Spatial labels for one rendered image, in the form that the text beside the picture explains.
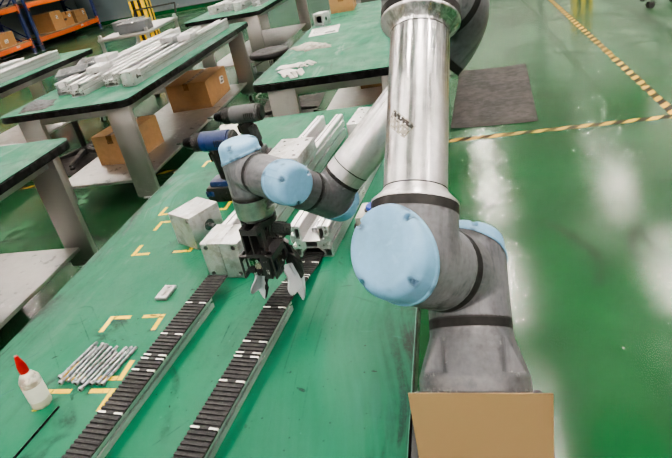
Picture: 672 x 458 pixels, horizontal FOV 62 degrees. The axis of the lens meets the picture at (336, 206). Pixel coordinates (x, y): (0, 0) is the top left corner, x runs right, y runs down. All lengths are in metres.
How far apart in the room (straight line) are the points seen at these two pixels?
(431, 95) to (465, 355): 0.34
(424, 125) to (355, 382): 0.47
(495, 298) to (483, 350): 0.07
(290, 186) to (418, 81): 0.28
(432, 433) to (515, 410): 0.11
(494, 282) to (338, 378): 0.36
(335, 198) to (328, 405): 0.35
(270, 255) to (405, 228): 0.45
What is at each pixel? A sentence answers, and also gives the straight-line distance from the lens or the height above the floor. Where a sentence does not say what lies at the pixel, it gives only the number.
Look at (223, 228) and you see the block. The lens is 1.39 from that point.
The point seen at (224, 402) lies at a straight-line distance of 1.00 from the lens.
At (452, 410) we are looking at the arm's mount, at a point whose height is 0.91.
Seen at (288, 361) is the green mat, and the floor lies 0.78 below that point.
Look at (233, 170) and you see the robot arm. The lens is 1.01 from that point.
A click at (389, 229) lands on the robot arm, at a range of 0.68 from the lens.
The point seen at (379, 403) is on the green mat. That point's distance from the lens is 0.97.
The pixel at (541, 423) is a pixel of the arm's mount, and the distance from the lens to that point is 0.79.
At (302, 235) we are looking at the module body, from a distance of 1.34.
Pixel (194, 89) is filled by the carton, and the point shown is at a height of 0.40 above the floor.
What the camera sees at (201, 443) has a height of 0.81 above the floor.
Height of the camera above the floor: 1.48
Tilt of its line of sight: 26 degrees down
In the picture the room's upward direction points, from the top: 12 degrees counter-clockwise
